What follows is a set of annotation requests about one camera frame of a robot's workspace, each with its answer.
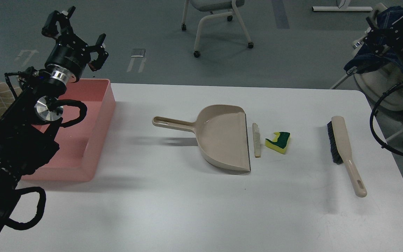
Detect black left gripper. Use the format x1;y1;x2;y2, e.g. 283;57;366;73
42;6;109;82

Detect beige hand brush black bristles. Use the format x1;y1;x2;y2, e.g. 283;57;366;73
327;116;367;198

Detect yellow green scouring sponge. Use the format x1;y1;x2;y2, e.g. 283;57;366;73
264;131;291;154

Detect beige plastic dustpan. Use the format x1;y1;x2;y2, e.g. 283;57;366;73
152;105;251;173

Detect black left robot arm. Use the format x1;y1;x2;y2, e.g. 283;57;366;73
0;6;109;233

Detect pink plastic bin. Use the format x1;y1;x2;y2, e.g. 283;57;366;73
22;79;116;182

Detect grey floor socket plate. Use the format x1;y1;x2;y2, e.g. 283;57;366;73
130;48;146;58

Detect white table base bar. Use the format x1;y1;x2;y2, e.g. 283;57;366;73
312;6;373;12

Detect white office chair on wheels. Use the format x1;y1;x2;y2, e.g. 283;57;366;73
181;0;254;58

